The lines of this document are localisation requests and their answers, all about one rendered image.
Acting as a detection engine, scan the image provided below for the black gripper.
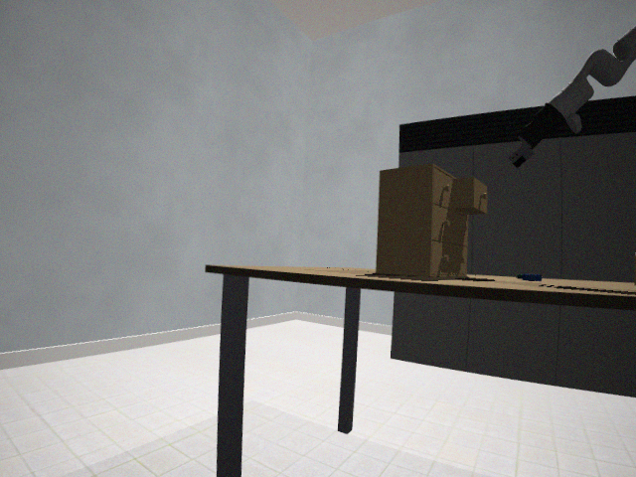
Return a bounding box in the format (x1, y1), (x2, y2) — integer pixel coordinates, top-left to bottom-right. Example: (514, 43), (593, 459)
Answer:
(508, 91), (581, 168)

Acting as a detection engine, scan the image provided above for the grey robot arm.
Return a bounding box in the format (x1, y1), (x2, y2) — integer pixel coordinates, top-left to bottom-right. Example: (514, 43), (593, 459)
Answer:
(562, 26), (636, 108)

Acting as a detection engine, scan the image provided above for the small wooden chest of drawers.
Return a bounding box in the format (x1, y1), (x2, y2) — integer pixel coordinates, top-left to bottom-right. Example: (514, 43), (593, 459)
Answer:
(376, 163), (468, 277)

